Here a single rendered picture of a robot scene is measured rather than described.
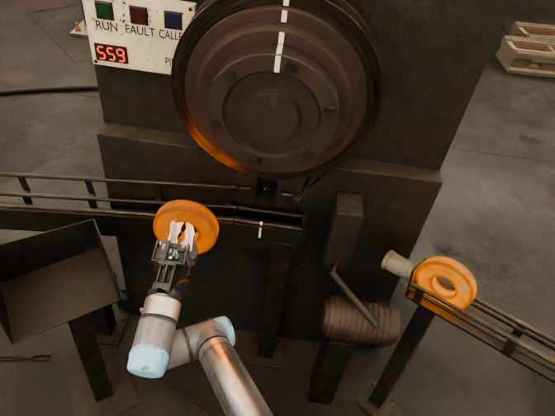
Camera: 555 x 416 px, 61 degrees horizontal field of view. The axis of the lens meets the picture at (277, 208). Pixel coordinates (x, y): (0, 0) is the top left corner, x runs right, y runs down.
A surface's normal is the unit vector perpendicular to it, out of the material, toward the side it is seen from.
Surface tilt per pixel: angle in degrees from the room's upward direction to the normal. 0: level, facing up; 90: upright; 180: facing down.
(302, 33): 29
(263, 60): 90
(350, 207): 0
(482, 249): 0
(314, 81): 90
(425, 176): 0
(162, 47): 90
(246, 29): 35
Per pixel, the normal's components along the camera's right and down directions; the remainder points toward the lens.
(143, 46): -0.10, 0.68
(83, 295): 0.03, -0.69
